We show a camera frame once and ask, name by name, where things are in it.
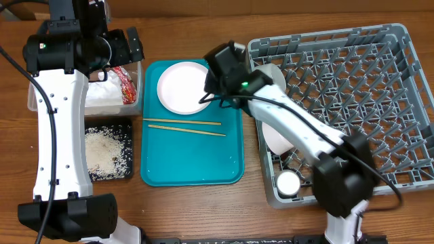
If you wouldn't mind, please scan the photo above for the grey-white bowl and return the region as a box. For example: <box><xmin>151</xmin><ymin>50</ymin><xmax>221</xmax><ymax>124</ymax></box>
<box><xmin>254</xmin><ymin>63</ymin><xmax>286</xmax><ymax>92</ymax></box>

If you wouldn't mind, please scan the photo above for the large white plate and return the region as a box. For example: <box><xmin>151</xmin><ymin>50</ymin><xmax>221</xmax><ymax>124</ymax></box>
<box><xmin>157</xmin><ymin>62</ymin><xmax>210</xmax><ymax>115</ymax></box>

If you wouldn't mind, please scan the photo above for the small pink bowl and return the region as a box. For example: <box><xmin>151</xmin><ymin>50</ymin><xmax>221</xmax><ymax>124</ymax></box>
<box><xmin>262</xmin><ymin>122</ymin><xmax>294</xmax><ymax>155</ymax></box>

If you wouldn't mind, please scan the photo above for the wooden chopstick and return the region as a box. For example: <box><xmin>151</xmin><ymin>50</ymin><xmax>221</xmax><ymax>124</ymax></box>
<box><xmin>148</xmin><ymin>125</ymin><xmax>226</xmax><ymax>137</ymax></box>
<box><xmin>142</xmin><ymin>118</ymin><xmax>222</xmax><ymax>125</ymax></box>

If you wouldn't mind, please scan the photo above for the red snack wrapper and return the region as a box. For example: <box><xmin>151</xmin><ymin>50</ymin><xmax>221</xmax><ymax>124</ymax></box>
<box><xmin>113</xmin><ymin>66</ymin><xmax>137</xmax><ymax>104</ymax></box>

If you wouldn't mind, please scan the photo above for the white napkin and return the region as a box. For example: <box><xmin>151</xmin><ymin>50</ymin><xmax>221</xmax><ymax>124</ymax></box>
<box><xmin>85</xmin><ymin>70</ymin><xmax>123</xmax><ymax>107</ymax></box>

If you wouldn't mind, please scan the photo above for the white cup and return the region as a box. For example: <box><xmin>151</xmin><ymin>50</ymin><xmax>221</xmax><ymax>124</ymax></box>
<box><xmin>275</xmin><ymin>169</ymin><xmax>301</xmax><ymax>199</ymax></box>

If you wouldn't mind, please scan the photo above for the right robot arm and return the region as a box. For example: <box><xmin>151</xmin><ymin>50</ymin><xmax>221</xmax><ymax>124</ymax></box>
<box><xmin>204</xmin><ymin>41</ymin><xmax>380</xmax><ymax>243</ymax></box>

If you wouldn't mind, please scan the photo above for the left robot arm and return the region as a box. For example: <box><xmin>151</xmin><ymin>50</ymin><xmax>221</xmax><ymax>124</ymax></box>
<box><xmin>18</xmin><ymin>0</ymin><xmax>144</xmax><ymax>243</ymax></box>

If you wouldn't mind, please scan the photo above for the clear plastic waste bin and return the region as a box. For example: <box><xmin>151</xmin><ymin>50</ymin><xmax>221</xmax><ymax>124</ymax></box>
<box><xmin>35</xmin><ymin>62</ymin><xmax>144</xmax><ymax>119</ymax></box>

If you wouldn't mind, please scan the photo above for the black food waste tray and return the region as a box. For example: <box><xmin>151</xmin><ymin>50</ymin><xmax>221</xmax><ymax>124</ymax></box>
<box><xmin>83</xmin><ymin>117</ymin><xmax>134</xmax><ymax>182</ymax></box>

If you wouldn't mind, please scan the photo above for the grey dishwasher rack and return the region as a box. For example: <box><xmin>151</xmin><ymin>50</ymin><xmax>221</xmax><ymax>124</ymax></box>
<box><xmin>248</xmin><ymin>24</ymin><xmax>433</xmax><ymax>192</ymax></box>

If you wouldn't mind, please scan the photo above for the teal serving tray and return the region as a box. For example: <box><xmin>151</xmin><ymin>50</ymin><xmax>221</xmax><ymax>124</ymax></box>
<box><xmin>140</xmin><ymin>60</ymin><xmax>245</xmax><ymax>186</ymax></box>

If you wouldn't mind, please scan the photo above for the pile of rice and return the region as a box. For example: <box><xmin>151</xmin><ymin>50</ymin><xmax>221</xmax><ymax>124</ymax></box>
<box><xmin>84</xmin><ymin>127</ymin><xmax>132</xmax><ymax>180</ymax></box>

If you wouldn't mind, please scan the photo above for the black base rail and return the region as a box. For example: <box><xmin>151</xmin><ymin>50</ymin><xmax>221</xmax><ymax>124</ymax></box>
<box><xmin>145</xmin><ymin>233</ymin><xmax>387</xmax><ymax>244</ymax></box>

